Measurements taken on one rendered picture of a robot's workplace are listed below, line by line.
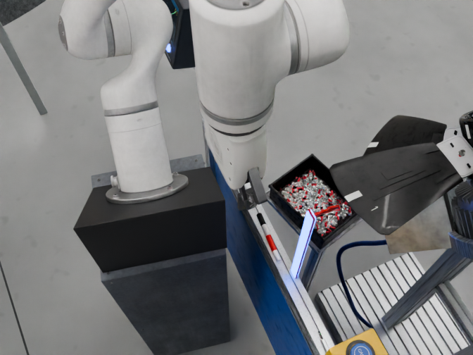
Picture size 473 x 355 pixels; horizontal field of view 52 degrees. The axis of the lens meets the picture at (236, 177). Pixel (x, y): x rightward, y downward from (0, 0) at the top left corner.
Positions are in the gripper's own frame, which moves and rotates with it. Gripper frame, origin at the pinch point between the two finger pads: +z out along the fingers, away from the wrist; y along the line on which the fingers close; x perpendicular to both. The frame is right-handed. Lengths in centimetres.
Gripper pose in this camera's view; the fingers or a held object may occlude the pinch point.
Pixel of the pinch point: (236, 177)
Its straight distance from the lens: 68.2
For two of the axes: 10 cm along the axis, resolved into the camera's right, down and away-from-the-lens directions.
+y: 4.0, 7.8, -4.8
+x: 9.2, -3.4, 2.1
